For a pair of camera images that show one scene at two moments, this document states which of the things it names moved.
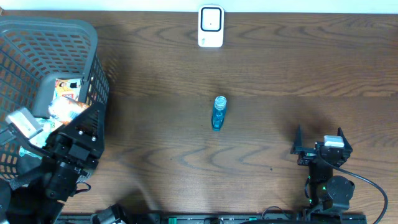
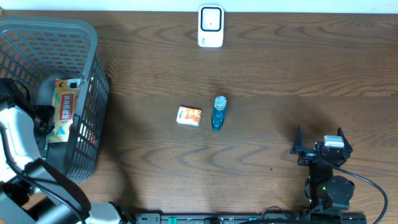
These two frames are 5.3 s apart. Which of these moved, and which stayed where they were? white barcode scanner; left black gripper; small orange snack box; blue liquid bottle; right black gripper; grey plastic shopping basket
Moved: small orange snack box; left black gripper
Stayed: right black gripper; blue liquid bottle; grey plastic shopping basket; white barcode scanner
